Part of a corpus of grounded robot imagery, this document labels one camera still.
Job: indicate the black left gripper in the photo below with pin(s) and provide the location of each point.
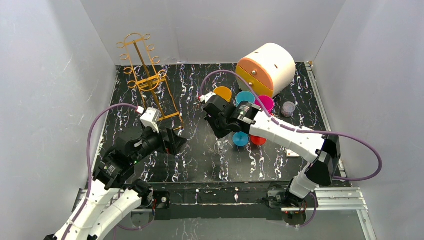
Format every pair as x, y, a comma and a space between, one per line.
168, 141

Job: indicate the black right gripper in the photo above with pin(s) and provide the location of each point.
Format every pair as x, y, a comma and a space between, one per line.
216, 117

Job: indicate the light blue plastic wine glass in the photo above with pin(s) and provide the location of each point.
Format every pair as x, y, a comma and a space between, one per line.
244, 96

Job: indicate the red plastic wine glass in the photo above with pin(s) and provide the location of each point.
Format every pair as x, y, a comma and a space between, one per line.
258, 141

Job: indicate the magenta plastic wine glass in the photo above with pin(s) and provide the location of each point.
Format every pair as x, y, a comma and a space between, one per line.
265, 104

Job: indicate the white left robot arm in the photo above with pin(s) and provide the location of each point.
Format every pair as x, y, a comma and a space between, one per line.
108, 201

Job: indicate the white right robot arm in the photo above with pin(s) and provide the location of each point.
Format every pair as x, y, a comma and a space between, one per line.
321, 151

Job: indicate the orange plastic wine glass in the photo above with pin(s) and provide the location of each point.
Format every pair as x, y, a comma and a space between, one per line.
224, 92

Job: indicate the black marble table mat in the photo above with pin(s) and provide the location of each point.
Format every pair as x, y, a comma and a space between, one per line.
198, 161

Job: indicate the round drawer cabinet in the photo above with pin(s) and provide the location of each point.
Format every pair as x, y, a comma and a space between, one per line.
267, 70

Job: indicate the small white box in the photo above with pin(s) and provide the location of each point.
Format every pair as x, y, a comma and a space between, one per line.
291, 154

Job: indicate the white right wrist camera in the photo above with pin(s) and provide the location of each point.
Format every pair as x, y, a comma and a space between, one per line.
203, 99

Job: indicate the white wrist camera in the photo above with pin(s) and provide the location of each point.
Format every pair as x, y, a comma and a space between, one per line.
149, 117
203, 99

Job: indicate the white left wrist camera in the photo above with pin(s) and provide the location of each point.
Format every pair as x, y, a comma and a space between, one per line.
149, 117

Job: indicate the gold wire wine glass rack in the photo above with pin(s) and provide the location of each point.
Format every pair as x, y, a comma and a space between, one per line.
155, 82

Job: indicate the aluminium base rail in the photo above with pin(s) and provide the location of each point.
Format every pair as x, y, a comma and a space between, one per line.
251, 200

